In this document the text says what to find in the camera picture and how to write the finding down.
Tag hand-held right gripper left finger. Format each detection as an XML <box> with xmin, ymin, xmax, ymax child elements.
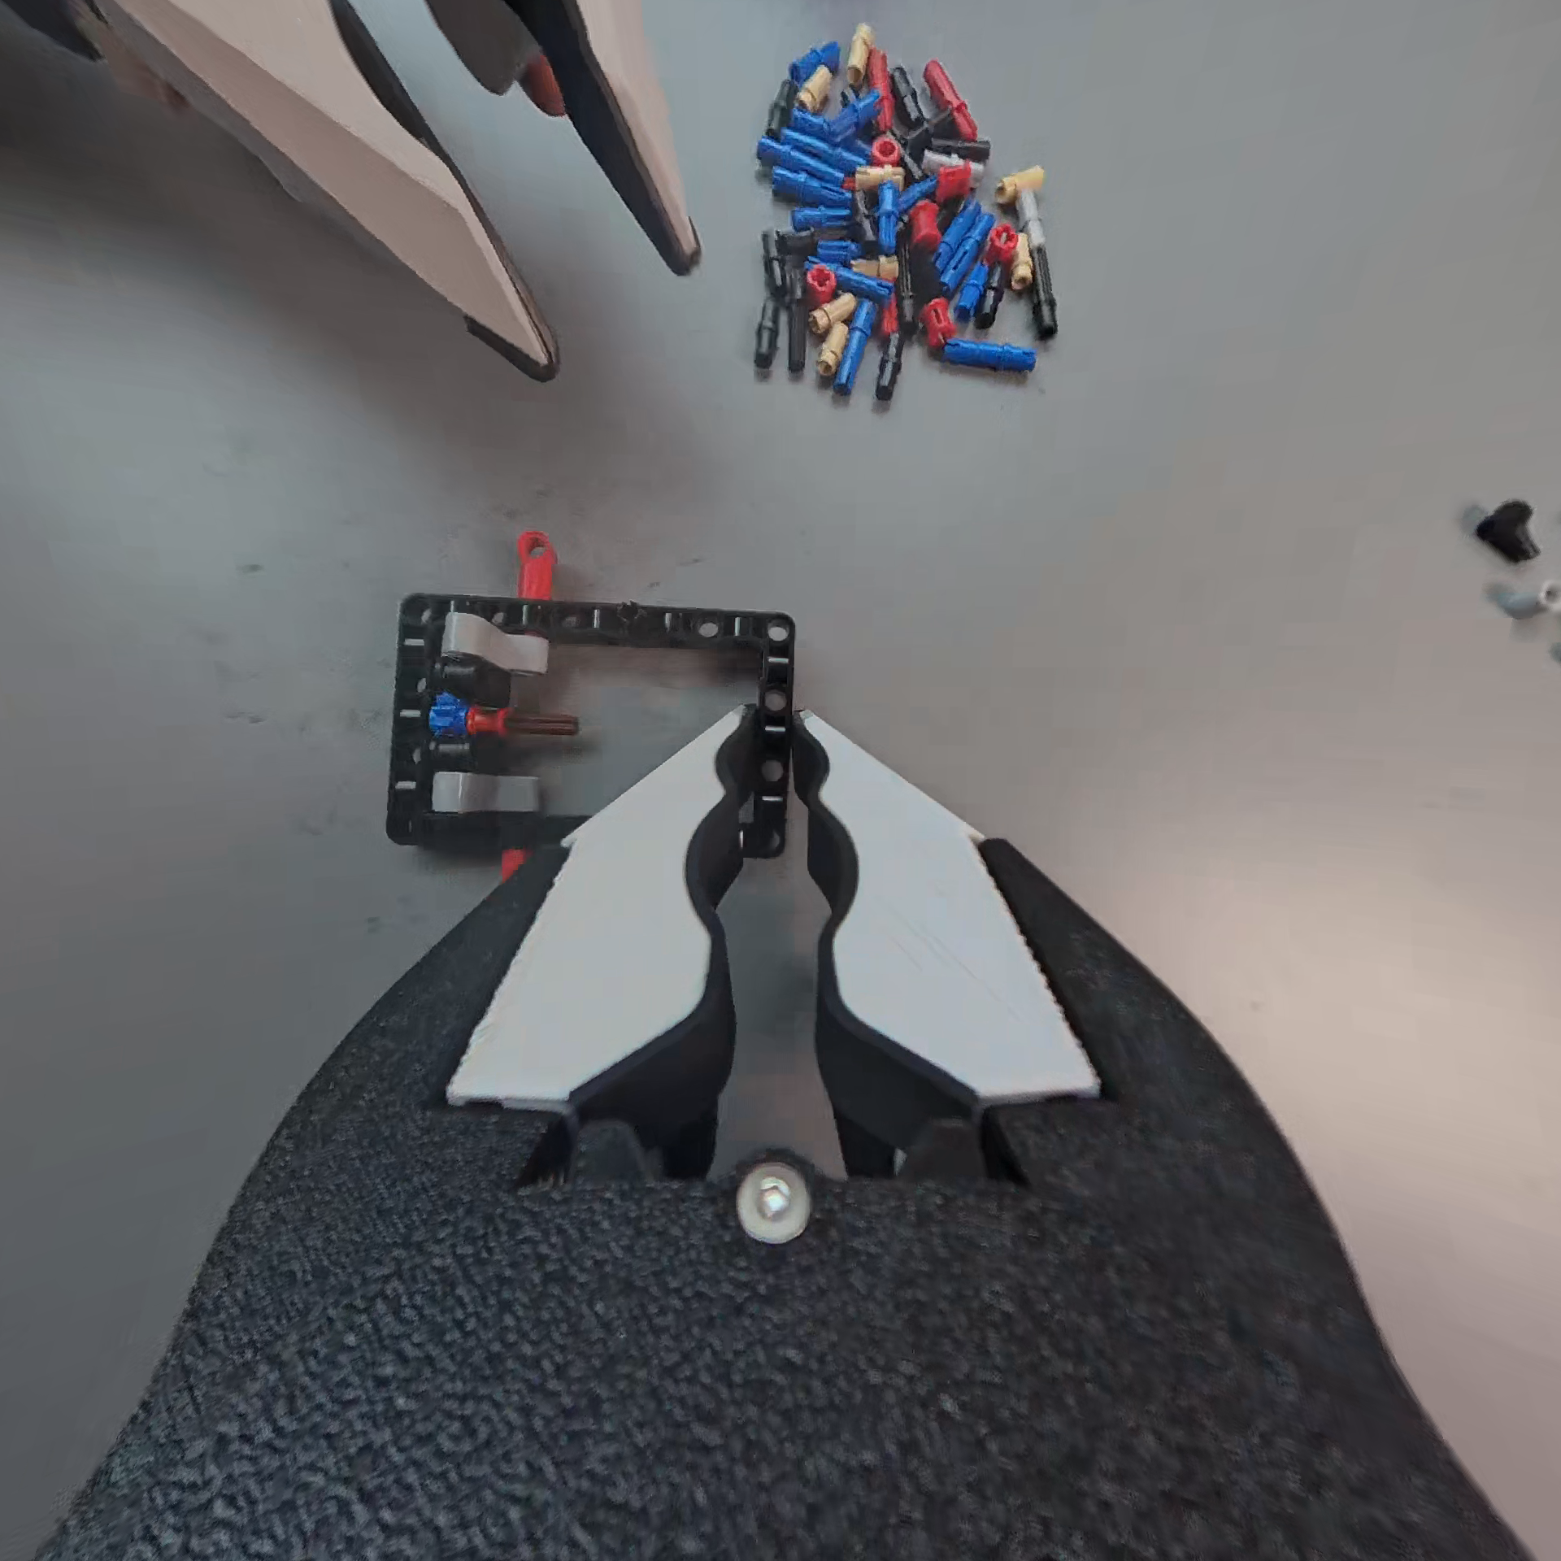
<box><xmin>446</xmin><ymin>705</ymin><xmax>747</xmax><ymax>1184</ymax></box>

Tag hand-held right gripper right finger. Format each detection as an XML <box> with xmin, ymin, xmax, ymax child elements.
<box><xmin>790</xmin><ymin>713</ymin><xmax>1100</xmax><ymax>1182</ymax></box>

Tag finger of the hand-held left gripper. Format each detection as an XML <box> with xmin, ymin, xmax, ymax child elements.
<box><xmin>427</xmin><ymin>0</ymin><xmax>702</xmax><ymax>278</ymax></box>
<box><xmin>97</xmin><ymin>0</ymin><xmax>563</xmax><ymax>383</ymax></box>

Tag black toy brick frame assembly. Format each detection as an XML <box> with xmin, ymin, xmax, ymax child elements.
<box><xmin>386</xmin><ymin>530</ymin><xmax>798</xmax><ymax>883</ymax></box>

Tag pile of toy connector pins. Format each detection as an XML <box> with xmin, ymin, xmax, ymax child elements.
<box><xmin>749</xmin><ymin>21</ymin><xmax>1060</xmax><ymax>402</ymax></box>

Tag small black toy piece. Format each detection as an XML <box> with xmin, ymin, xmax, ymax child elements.
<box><xmin>1460</xmin><ymin>499</ymin><xmax>1541</xmax><ymax>565</ymax></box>

